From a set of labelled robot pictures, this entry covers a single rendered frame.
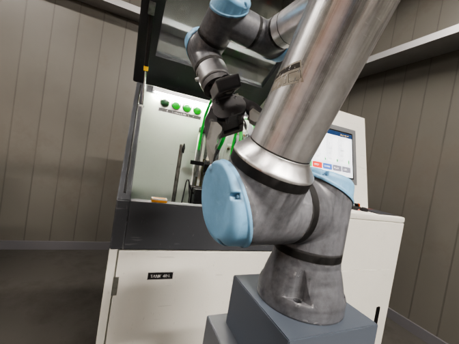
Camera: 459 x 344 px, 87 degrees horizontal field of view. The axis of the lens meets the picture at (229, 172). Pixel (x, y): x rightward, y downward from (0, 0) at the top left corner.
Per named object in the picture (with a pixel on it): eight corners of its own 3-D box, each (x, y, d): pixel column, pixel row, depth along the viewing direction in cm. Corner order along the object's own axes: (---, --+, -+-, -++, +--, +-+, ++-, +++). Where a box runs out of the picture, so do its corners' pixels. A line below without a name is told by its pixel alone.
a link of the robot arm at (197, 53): (190, 17, 57) (177, 48, 63) (205, 50, 53) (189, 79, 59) (218, 26, 61) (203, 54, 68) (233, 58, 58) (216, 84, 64)
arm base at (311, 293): (365, 319, 40) (376, 261, 39) (291, 332, 34) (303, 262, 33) (303, 274, 54) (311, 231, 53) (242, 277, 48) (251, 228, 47)
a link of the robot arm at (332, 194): (359, 254, 41) (373, 177, 41) (305, 261, 34) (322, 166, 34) (304, 232, 52) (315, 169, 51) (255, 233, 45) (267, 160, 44)
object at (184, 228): (123, 249, 77) (130, 200, 77) (123, 244, 81) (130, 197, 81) (283, 251, 101) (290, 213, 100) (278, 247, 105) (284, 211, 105)
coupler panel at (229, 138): (222, 173, 142) (231, 120, 141) (220, 173, 145) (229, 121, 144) (242, 176, 147) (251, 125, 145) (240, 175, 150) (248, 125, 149)
